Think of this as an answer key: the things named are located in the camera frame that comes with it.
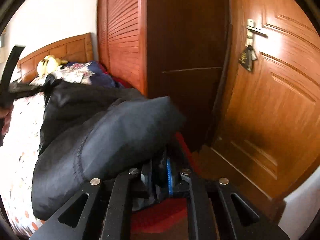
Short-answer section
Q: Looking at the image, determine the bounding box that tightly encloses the wooden headboard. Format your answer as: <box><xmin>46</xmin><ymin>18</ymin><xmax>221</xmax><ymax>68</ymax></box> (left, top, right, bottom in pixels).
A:
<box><xmin>17</xmin><ymin>33</ymin><xmax>93</xmax><ymax>83</ymax></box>

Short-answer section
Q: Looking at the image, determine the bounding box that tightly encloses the red cloth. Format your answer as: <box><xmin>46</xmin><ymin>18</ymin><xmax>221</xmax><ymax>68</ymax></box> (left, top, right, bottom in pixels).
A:
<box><xmin>131</xmin><ymin>132</ymin><xmax>200</xmax><ymax>239</ymax></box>

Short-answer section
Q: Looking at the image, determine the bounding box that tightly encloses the person's left hand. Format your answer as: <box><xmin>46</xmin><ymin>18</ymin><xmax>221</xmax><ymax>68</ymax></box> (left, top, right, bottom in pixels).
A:
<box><xmin>0</xmin><ymin>104</ymin><xmax>14</xmax><ymax>136</ymax></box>

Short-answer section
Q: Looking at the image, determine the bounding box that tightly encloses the floral quilt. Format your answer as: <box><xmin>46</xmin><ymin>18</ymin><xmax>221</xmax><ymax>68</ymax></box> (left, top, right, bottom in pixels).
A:
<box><xmin>30</xmin><ymin>61</ymin><xmax>125</xmax><ymax>88</ymax></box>

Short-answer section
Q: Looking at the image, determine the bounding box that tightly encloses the black jacket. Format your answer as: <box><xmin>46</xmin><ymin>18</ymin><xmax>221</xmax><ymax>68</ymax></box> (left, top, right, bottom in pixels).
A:
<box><xmin>31</xmin><ymin>75</ymin><xmax>184</xmax><ymax>220</ymax></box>

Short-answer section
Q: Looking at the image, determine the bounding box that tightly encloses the orange print bedsheet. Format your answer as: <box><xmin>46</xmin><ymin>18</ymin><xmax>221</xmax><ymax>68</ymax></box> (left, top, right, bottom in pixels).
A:
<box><xmin>1</xmin><ymin>93</ymin><xmax>44</xmax><ymax>239</ymax></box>

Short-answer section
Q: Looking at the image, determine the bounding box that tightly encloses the yellow plush toy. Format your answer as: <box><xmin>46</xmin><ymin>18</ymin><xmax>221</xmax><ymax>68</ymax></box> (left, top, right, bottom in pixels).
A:
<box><xmin>36</xmin><ymin>55</ymin><xmax>68</xmax><ymax>77</ymax></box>

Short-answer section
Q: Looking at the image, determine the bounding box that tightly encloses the wooden door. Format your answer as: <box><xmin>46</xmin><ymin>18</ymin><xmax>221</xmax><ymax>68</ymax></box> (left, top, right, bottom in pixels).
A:
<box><xmin>212</xmin><ymin>0</ymin><xmax>319</xmax><ymax>199</ymax></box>

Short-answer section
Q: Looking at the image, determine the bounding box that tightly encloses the dark key pouch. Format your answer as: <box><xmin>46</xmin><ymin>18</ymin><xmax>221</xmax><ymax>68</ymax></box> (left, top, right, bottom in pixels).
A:
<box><xmin>239</xmin><ymin>45</ymin><xmax>257</xmax><ymax>72</ymax></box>

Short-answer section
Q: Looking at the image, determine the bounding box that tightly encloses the wooden louvered wardrobe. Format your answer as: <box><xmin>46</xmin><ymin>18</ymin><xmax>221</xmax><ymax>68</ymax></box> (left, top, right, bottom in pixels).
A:
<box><xmin>97</xmin><ymin>0</ymin><xmax>229</xmax><ymax>151</ymax></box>

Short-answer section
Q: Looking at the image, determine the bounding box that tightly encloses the metal door handle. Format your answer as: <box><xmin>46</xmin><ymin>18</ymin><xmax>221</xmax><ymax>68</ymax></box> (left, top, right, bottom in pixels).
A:
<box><xmin>246</xmin><ymin>18</ymin><xmax>268</xmax><ymax>46</ymax></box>

